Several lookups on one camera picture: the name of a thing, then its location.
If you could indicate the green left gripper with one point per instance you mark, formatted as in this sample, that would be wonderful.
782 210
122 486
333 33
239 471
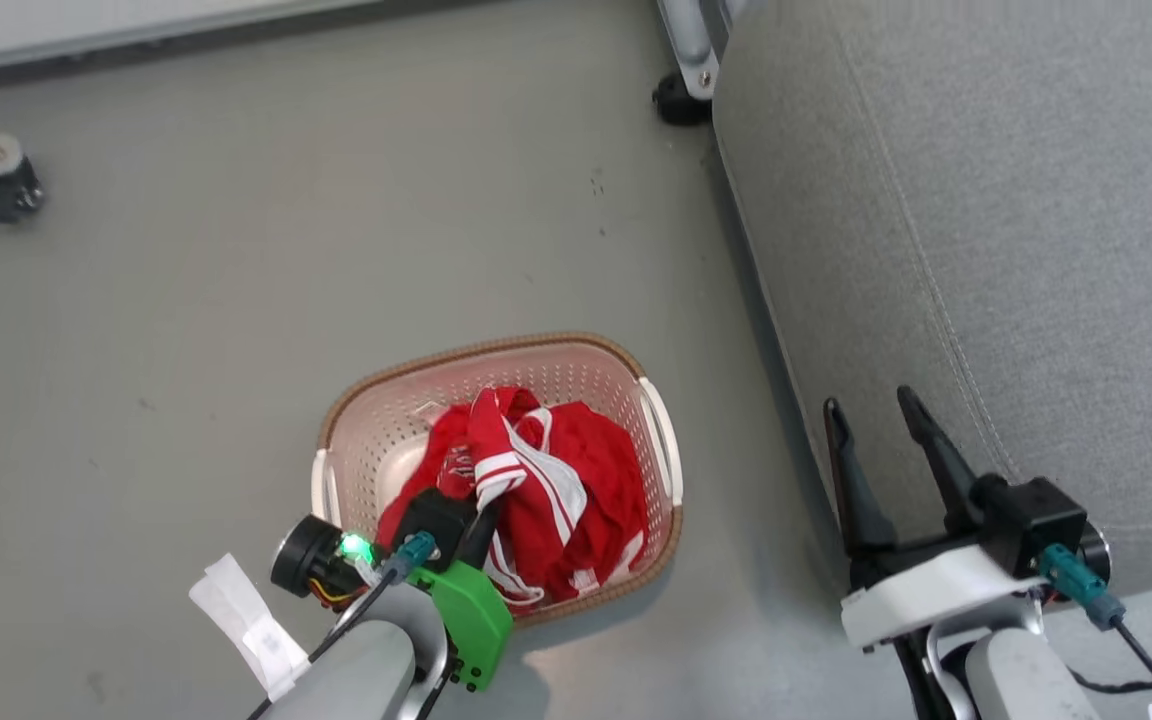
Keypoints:
471 620

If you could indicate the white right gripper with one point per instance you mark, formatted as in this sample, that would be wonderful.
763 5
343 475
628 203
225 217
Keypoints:
936 590

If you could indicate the red white basketball jersey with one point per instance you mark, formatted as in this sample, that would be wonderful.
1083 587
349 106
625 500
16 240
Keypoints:
596 470

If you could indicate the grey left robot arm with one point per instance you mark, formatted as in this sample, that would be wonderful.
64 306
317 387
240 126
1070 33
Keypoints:
366 670

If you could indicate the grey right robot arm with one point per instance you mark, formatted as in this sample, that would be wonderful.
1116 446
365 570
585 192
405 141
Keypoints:
1021 680

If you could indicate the cream perforated laundry basket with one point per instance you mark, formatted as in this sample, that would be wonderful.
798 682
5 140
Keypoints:
386 430

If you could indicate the grey fabric sofa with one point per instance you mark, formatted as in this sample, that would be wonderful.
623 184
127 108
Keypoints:
1036 250

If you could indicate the black caster wheel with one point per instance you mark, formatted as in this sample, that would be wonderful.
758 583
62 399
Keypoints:
14 195
678 108

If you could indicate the white partition panel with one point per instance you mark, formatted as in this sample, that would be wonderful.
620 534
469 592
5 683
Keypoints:
86 25

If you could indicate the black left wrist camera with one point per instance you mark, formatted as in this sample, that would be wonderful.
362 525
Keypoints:
431 520

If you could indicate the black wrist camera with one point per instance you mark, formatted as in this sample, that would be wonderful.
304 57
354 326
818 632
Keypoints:
431 520
1036 525

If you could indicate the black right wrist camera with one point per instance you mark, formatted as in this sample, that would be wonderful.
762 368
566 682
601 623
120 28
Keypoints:
1036 525

